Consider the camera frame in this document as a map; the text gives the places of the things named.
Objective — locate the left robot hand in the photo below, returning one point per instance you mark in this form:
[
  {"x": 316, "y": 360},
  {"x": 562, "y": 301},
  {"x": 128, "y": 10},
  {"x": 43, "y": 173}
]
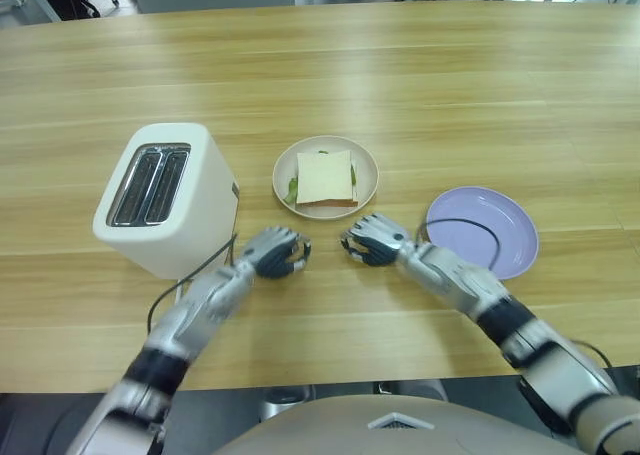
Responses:
[{"x": 274, "y": 252}]

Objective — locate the robot body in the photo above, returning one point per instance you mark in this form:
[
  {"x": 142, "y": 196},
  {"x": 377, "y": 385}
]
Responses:
[{"x": 395, "y": 425}]

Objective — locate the beige plate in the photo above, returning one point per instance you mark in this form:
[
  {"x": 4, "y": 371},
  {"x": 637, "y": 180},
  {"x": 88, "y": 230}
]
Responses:
[{"x": 285, "y": 172}]

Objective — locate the bread slice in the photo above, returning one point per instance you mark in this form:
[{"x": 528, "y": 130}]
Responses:
[
  {"x": 325, "y": 177},
  {"x": 330, "y": 204}
]

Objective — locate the cream toaster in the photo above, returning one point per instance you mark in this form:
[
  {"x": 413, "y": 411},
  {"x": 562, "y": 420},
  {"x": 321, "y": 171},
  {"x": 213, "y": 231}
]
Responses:
[{"x": 160, "y": 200}]

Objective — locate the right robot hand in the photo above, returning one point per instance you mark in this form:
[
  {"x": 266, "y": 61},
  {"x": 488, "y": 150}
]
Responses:
[{"x": 376, "y": 242}]

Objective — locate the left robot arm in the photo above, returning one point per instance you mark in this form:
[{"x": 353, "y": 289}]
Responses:
[{"x": 200, "y": 305}]

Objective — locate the purple plate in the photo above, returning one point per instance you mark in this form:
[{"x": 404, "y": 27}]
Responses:
[{"x": 492, "y": 222}]

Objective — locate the green lettuce leaf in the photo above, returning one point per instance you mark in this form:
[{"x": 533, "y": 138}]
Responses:
[{"x": 291, "y": 187}]

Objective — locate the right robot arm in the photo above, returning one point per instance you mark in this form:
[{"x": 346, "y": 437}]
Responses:
[{"x": 480, "y": 290}]

